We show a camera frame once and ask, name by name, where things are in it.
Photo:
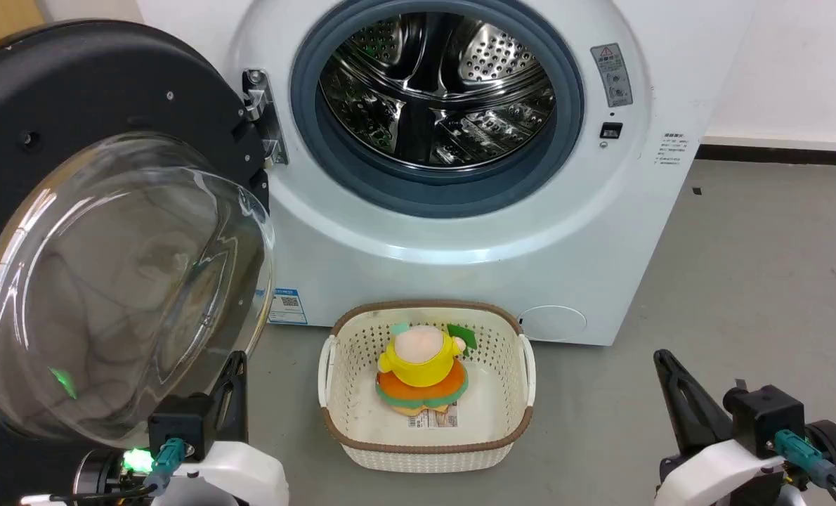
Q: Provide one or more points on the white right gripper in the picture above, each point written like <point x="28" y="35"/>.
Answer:
<point x="720" y="474"/>

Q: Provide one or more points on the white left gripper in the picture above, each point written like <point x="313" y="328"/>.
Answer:
<point x="246" y="471"/>

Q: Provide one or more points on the black washer door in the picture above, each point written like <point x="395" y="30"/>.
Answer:
<point x="109" y="84"/>

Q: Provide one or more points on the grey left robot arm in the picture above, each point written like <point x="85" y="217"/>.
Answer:
<point x="102" y="478"/>

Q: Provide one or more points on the white front-load washing machine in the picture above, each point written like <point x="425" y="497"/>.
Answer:
<point x="460" y="242"/>

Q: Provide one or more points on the black door lock slot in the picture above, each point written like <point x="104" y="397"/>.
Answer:
<point x="611" y="130"/>

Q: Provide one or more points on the metal door hinge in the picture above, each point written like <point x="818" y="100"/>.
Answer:
<point x="267" y="119"/>

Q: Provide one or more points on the blue energy label sticker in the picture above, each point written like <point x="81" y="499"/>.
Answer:
<point x="287" y="306"/>

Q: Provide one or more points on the cream plastic laundry basket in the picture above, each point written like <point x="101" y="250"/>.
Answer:
<point x="348" y="393"/>

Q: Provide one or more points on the round white filter cover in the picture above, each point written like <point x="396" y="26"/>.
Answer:
<point x="553" y="323"/>

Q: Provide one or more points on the yellow orange plush doll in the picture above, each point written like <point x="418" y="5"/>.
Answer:
<point x="421" y="365"/>

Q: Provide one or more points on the white doll tag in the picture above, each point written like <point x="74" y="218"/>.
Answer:
<point x="433" y="419"/>

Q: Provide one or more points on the small black text sticker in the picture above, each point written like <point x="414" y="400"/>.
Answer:
<point x="671" y="158"/>

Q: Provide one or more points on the grey warning label sticker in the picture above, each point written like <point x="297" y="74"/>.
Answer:
<point x="612" y="74"/>

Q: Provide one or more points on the steel perforated washer drum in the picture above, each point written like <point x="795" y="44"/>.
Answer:
<point x="453" y="84"/>

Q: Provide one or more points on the wooden panel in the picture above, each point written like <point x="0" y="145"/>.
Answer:
<point x="0" y="21"/>

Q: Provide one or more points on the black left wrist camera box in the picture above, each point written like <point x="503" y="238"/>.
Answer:
<point x="179" y="425"/>

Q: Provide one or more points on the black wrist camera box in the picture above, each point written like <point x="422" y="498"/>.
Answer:
<point x="179" y="425"/>
<point x="766" y="418"/>

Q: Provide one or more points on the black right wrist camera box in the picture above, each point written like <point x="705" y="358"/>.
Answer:
<point x="766" y="418"/>

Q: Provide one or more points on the black wall baseboard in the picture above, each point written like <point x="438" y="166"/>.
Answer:
<point x="783" y="154"/>

